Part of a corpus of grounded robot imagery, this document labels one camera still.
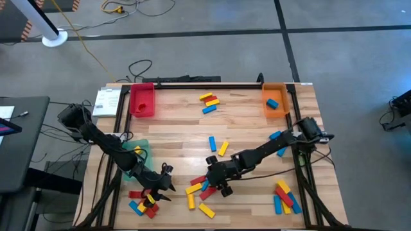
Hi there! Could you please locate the pole with white round base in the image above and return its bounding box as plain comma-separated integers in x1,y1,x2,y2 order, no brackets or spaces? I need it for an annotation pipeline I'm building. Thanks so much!
9,0,69,48

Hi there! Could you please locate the orange plastic bin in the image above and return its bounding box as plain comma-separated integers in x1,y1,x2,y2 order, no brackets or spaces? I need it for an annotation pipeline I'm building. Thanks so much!
261,82,292,119

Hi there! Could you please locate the yellow extension cord plug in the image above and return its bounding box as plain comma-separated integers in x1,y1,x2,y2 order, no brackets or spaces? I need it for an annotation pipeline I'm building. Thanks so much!
101,0,125,15

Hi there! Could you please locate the black aluminium frame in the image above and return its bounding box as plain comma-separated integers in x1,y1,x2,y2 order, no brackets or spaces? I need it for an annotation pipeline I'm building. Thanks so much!
75,81,351,231

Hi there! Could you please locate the black desk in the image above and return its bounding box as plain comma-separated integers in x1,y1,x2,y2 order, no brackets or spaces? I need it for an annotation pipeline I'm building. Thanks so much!
0,95,51,193

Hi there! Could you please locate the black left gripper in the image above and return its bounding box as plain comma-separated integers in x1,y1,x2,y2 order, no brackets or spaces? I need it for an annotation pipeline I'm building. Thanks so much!
137,162,177,203

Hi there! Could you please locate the red plastic bin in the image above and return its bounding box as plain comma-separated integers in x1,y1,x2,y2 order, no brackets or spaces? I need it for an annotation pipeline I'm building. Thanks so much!
128,82,156,118

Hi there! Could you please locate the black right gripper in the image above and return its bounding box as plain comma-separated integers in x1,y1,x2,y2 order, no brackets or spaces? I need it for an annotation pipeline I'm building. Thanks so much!
205,155,247,198

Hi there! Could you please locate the black power strip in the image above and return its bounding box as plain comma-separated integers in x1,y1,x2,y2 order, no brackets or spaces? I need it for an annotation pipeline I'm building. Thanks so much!
142,74,222,83

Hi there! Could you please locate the white paper booklet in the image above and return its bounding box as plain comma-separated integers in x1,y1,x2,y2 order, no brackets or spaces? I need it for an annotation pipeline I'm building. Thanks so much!
92,87,123,118

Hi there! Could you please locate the green plastic bin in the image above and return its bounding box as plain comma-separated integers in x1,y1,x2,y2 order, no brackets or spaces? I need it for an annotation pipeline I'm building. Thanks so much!
121,139,154,182

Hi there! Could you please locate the black hazard striped mat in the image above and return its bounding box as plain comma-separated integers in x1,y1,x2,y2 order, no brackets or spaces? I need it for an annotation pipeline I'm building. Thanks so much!
0,0,81,43

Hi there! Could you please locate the black equipment box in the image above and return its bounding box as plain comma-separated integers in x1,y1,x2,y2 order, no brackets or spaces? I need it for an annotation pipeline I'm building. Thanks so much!
390,89,411,118

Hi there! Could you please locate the white paper sheet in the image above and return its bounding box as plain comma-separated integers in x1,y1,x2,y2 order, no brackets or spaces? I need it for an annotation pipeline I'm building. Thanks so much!
0,105,15,121

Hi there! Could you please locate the yellow hanging cable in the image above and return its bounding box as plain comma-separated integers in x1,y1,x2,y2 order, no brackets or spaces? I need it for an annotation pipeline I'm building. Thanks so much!
50,0,116,83

